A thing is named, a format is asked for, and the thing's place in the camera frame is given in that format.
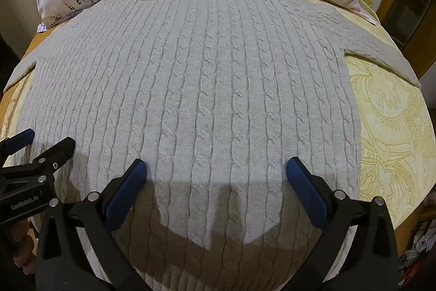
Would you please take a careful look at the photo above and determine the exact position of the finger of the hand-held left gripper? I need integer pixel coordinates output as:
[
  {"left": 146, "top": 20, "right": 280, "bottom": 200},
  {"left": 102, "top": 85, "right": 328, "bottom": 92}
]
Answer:
[
  {"left": 32, "top": 137, "right": 76, "bottom": 182},
  {"left": 0, "top": 128, "right": 35, "bottom": 157}
]

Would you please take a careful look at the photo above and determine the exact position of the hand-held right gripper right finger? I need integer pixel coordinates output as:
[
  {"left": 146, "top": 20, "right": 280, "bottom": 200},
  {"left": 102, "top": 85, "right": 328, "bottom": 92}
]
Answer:
[{"left": 285, "top": 156, "right": 400, "bottom": 291}]

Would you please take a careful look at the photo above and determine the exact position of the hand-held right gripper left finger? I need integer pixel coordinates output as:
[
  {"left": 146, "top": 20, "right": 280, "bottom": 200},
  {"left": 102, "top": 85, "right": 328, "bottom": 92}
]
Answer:
[{"left": 36, "top": 159, "right": 152, "bottom": 291}]

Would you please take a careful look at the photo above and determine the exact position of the beige knitted cushion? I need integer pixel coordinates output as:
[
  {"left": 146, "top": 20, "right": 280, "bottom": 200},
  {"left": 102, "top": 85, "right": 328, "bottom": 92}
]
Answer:
[{"left": 3, "top": 0, "right": 421, "bottom": 291}]

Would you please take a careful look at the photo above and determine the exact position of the person's left hand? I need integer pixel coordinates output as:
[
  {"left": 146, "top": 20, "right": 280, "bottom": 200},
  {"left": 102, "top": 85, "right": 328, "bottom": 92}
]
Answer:
[{"left": 10, "top": 218, "right": 37, "bottom": 275}]

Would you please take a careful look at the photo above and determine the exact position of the yellow patterned bedspread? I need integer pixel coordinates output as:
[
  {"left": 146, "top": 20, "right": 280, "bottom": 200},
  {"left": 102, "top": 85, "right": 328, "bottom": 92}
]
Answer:
[{"left": 0, "top": 0, "right": 431, "bottom": 244}]

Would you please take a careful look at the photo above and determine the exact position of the bedside clutter pile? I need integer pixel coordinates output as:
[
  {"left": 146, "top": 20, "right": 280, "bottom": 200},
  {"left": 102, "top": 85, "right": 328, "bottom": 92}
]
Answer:
[{"left": 397, "top": 192, "right": 436, "bottom": 278}]

